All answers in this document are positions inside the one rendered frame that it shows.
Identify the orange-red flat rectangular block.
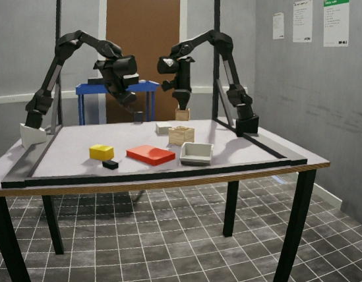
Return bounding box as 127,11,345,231
126,144,175,166

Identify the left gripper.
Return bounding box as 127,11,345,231
172,74,192,110

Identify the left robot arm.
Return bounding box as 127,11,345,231
157,29,256,121

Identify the yellow rectangular block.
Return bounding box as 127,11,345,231
89,144,114,161

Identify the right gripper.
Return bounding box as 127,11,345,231
104,76,137,113

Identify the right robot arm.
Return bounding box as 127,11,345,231
24,30,139,129

